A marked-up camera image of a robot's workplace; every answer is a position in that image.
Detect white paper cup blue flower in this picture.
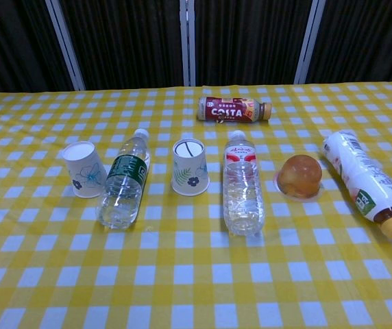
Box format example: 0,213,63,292
62,141,108,199

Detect white paper cup fern print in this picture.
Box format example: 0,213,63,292
171,138,211,197

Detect red label water bottle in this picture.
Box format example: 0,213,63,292
222,130,266,236

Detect Costa coffee bottle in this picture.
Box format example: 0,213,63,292
197,96,273,123

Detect green label water bottle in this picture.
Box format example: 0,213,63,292
96,128,151,230

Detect orange jelly cup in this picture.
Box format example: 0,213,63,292
273,154,323,203

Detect yellow white checkered tablecloth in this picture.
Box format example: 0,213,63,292
0,79,392,329

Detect white label tea bottle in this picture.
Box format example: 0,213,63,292
321,130,392,241

